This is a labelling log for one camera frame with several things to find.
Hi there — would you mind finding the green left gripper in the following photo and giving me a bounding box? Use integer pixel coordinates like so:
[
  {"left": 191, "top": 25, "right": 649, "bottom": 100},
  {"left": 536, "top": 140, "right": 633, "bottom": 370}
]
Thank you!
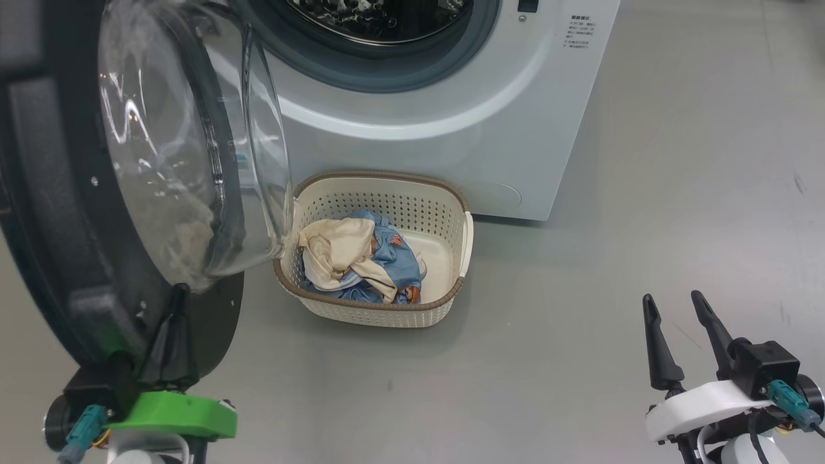
[{"left": 103, "top": 284, "right": 238, "bottom": 440}]

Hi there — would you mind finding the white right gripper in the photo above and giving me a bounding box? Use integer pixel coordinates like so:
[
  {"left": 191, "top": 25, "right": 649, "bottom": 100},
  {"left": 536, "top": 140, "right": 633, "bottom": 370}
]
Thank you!
[{"left": 643, "top": 290, "right": 774, "bottom": 444}]

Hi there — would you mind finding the black round glass washer door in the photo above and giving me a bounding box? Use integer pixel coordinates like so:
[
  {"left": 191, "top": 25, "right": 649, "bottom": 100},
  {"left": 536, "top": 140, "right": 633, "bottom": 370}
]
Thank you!
[{"left": 0, "top": 0, "right": 294, "bottom": 387}]

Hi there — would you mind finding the cream cloth garment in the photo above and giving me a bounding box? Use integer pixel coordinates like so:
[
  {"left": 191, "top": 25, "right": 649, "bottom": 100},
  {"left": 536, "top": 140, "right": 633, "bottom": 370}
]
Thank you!
[{"left": 298, "top": 218, "right": 397, "bottom": 304}]

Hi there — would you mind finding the light blue printed garment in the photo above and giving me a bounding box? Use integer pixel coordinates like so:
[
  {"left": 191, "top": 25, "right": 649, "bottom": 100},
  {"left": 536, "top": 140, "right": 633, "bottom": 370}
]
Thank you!
[{"left": 302, "top": 208, "right": 427, "bottom": 305}]

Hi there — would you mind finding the cream perforated laundry basket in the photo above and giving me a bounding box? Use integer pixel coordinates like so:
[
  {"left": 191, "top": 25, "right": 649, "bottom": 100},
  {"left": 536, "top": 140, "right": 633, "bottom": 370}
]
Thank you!
[{"left": 273, "top": 170, "right": 474, "bottom": 328}]

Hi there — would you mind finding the white front-load washing machine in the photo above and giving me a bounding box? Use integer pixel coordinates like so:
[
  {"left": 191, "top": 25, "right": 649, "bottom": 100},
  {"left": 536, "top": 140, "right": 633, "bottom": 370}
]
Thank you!
[{"left": 219, "top": 0, "right": 621, "bottom": 222}]

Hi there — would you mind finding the steel washing machine drum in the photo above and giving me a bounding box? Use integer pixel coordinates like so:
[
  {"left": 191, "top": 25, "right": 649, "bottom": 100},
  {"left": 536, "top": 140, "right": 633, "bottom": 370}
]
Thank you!
[{"left": 284, "top": 0, "right": 474, "bottom": 47}]

